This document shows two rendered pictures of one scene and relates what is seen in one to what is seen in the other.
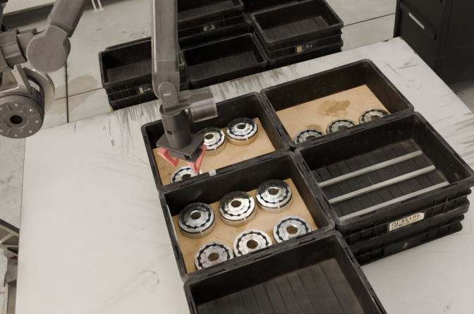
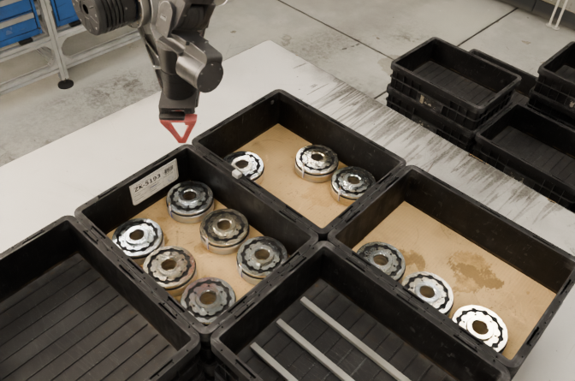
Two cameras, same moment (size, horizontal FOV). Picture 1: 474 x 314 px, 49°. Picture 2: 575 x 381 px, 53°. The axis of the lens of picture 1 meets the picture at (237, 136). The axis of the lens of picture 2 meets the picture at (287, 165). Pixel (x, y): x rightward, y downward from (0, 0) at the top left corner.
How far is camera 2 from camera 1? 0.90 m
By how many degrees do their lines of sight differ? 37
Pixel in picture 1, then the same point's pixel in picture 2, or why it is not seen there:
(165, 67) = not seen: outside the picture
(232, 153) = (314, 193)
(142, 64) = (463, 82)
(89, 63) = not seen: hidden behind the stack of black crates
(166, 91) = (163, 14)
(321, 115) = (447, 261)
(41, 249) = (139, 116)
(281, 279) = (140, 320)
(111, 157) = not seen: hidden behind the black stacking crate
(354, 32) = not seen: outside the picture
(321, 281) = (152, 366)
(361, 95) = (528, 297)
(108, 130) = (313, 90)
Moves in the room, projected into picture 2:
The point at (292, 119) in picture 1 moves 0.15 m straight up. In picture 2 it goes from (414, 231) to (429, 182)
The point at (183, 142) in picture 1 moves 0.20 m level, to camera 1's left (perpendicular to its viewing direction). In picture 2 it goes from (167, 91) to (120, 42)
